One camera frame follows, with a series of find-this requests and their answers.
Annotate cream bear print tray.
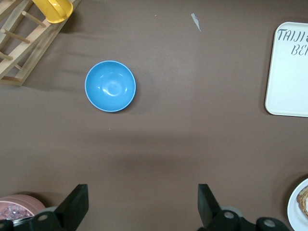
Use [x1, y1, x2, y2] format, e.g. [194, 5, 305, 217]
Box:
[264, 21, 308, 118]

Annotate blue bowl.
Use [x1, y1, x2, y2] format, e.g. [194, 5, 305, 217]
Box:
[84, 60, 137, 113]

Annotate brown bread slice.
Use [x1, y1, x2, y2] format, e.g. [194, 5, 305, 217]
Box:
[295, 185, 308, 217]

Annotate grey tape scrap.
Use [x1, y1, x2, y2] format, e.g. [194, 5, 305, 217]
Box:
[191, 13, 202, 32]

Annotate wooden peg rack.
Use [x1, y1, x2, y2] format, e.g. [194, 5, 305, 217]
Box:
[0, 0, 82, 87]

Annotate clear plastic ice cubes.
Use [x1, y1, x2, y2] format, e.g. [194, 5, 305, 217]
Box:
[0, 204, 33, 221]

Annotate pink bowl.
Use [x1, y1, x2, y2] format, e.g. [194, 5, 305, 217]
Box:
[0, 194, 46, 221]

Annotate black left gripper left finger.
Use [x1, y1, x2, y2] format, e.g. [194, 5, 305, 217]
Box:
[28, 184, 89, 231]

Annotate yellow mug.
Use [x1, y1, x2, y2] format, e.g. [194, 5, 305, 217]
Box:
[32, 0, 74, 24]

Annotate white round plate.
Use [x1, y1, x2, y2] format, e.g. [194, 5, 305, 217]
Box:
[287, 178, 308, 231]

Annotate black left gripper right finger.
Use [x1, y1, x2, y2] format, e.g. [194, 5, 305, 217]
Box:
[197, 183, 244, 231]

